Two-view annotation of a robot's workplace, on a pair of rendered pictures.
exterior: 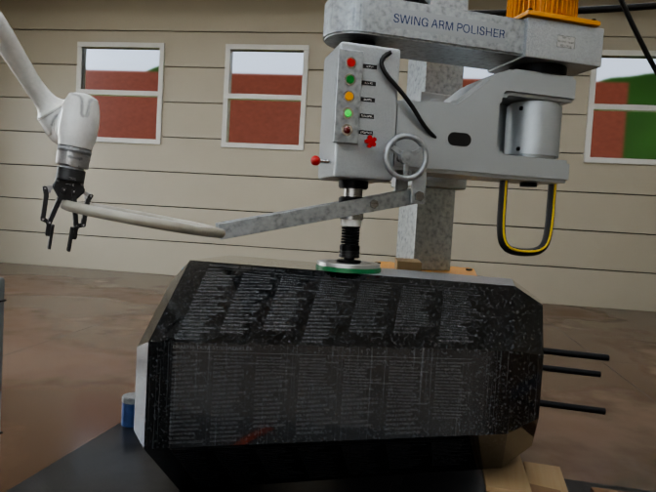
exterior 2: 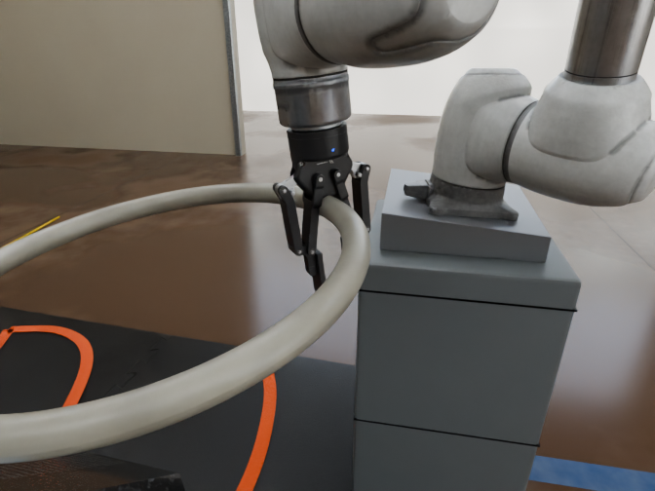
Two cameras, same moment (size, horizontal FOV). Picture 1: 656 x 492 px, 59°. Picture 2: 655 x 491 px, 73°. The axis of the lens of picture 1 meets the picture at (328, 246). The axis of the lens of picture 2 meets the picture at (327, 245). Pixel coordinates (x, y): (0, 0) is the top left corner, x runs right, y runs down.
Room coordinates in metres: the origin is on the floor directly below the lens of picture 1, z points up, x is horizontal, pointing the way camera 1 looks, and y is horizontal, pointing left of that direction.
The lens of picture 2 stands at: (2.22, 0.78, 1.18)
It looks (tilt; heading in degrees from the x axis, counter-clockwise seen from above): 24 degrees down; 183
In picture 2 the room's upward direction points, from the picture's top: straight up
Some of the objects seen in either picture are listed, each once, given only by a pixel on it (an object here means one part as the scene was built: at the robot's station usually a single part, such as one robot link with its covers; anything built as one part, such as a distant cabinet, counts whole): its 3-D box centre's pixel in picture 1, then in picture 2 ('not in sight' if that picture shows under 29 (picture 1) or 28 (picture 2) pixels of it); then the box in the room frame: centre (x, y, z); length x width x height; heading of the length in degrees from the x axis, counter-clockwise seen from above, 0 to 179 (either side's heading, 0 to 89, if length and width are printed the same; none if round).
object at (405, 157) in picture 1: (401, 158); not in sight; (1.87, -0.22, 1.20); 0.15 x 0.10 x 0.15; 105
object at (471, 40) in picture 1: (459, 44); not in sight; (2.04, -0.41, 1.61); 0.96 x 0.25 x 0.17; 105
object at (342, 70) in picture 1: (348, 97); not in sight; (1.82, -0.03, 1.37); 0.08 x 0.03 x 0.28; 105
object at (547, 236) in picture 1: (526, 212); not in sight; (2.12, -0.71, 1.05); 0.23 x 0.03 x 0.32; 105
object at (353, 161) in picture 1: (380, 123); not in sight; (1.97, -0.15, 1.32); 0.36 x 0.22 x 0.45; 105
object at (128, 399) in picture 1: (133, 409); not in sight; (2.57, 0.83, 0.08); 0.10 x 0.10 x 0.13
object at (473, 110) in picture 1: (466, 136); not in sight; (2.04, -0.46, 1.30); 0.74 x 0.23 x 0.49; 105
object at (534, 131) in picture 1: (532, 132); not in sight; (2.12, -0.71, 1.34); 0.19 x 0.19 x 0.20
